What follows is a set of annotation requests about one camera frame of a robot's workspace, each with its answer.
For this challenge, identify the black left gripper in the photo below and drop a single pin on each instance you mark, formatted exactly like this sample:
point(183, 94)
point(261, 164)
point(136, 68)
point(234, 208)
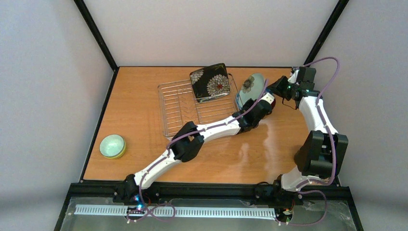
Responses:
point(261, 104)

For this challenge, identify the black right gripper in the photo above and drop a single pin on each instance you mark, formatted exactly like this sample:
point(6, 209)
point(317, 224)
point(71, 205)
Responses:
point(277, 88)

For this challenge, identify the light green round plate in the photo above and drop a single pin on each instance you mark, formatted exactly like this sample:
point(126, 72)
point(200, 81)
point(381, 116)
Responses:
point(250, 89)

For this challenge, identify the black floral square plate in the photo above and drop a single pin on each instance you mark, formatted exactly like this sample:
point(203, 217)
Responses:
point(210, 82)

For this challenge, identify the wire metal dish rack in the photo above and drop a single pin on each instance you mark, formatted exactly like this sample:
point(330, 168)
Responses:
point(179, 105)

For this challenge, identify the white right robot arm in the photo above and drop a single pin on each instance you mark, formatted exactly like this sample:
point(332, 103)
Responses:
point(319, 159)

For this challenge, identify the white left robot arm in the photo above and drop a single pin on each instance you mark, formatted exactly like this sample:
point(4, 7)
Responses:
point(187, 143)

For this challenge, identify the dark red plate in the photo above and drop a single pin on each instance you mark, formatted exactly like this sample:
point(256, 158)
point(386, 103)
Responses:
point(273, 103)

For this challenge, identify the dark green cup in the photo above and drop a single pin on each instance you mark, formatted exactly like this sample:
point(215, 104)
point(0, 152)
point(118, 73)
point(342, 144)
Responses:
point(301, 156)

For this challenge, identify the green yellow small bowl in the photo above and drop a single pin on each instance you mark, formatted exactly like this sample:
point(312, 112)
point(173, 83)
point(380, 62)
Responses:
point(112, 146)

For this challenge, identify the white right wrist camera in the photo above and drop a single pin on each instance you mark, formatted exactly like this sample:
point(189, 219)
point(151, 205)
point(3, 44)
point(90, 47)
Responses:
point(294, 74)

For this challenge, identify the black frame post right rear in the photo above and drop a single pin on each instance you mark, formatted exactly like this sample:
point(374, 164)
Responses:
point(329, 25)

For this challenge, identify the black frame post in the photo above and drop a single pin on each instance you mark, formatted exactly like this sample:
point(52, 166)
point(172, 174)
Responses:
point(83, 9)
point(329, 25)

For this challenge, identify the white slotted cable duct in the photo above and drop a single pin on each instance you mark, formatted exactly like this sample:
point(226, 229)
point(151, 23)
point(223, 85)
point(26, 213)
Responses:
point(178, 212)

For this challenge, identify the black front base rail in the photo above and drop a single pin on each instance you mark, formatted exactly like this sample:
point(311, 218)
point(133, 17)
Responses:
point(258, 194)

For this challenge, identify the black frame post left rear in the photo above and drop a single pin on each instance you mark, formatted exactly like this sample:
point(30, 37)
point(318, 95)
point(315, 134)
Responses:
point(83, 9)

